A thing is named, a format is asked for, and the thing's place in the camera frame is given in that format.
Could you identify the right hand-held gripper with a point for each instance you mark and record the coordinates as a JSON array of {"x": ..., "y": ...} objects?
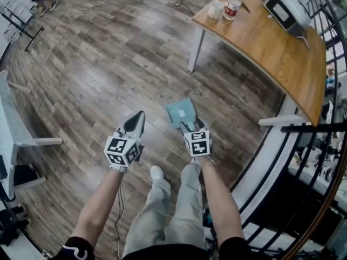
[{"x": 199, "y": 146}]

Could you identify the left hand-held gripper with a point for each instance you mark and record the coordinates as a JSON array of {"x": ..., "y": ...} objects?
[{"x": 119, "y": 150}]

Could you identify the teal packet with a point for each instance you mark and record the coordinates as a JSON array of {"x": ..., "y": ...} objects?
[{"x": 177, "y": 110}]

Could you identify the person's right forearm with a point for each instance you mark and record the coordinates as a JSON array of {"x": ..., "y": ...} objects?
[{"x": 219, "y": 199}]

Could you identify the person's left forearm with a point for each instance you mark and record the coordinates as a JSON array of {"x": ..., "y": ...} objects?
[{"x": 100, "y": 199}]

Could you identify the person's left white shoe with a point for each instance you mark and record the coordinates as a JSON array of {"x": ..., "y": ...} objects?
[{"x": 156, "y": 172}]

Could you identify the person's grey trousers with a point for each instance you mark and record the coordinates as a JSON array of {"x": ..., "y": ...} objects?
[{"x": 157, "y": 213}]

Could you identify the teal bag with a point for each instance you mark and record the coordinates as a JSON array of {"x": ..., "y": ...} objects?
[{"x": 207, "y": 221}]

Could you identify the wooden table white legs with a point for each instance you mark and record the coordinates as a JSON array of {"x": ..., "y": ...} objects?
[{"x": 271, "y": 50}]

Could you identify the black railing wooden handrail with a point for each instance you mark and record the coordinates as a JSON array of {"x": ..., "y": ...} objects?
[{"x": 311, "y": 127}]

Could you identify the yellow cap plastic bottle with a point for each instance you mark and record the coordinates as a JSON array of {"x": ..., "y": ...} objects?
[{"x": 216, "y": 7}]

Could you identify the red label plastic bottle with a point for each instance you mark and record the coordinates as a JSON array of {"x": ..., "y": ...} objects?
[{"x": 232, "y": 8}]

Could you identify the glass board black stand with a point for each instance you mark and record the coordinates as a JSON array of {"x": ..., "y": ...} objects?
[{"x": 34, "y": 39}]

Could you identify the person's black shirt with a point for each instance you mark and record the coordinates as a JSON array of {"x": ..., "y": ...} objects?
[{"x": 76, "y": 249}]

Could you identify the small black box device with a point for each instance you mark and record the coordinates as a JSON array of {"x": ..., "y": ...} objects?
[{"x": 2, "y": 168}]

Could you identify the white rounded appliance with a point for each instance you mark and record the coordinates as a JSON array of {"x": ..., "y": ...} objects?
[{"x": 290, "y": 7}]

